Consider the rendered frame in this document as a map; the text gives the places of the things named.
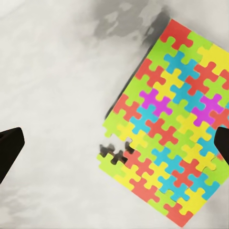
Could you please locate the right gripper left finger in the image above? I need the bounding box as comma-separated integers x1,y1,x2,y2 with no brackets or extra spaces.
0,127,25,184

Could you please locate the jigsaw puzzle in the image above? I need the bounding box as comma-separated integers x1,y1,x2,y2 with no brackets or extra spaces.
96,19,229,228

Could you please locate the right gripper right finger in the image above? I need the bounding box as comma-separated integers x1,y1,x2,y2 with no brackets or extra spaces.
213,127,229,165

